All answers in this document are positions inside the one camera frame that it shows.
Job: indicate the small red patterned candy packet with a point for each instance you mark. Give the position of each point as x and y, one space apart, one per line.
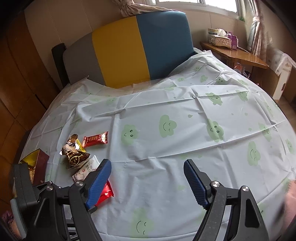
98 139

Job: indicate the grey yellow blue headboard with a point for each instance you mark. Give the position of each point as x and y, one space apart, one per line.
128 51

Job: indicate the wooden side table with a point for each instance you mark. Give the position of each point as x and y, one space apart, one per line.
236 56

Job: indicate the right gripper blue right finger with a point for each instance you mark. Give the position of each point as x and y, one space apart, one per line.
245 220

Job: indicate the purple small box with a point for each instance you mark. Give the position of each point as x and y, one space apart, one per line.
234 40

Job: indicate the white paper bag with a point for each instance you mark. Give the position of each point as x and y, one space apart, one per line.
281 64

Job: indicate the maroon gold gift box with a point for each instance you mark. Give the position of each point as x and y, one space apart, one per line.
37 162

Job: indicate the large plain red packet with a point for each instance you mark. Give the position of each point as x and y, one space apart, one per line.
107 192

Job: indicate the white rice cake packet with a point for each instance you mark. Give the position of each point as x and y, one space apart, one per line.
91 165

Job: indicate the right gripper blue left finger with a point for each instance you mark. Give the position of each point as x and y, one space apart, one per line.
83 197

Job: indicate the pink floral curtain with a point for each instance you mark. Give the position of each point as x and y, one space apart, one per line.
257 40

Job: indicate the white lace tissue box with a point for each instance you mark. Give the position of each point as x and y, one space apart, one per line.
218 38

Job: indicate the cloud-print white tablecloth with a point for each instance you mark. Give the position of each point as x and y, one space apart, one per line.
204 111

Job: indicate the brown gold snack packet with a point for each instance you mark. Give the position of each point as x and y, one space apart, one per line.
75 154

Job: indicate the person's hand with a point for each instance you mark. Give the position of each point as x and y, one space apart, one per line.
290 206

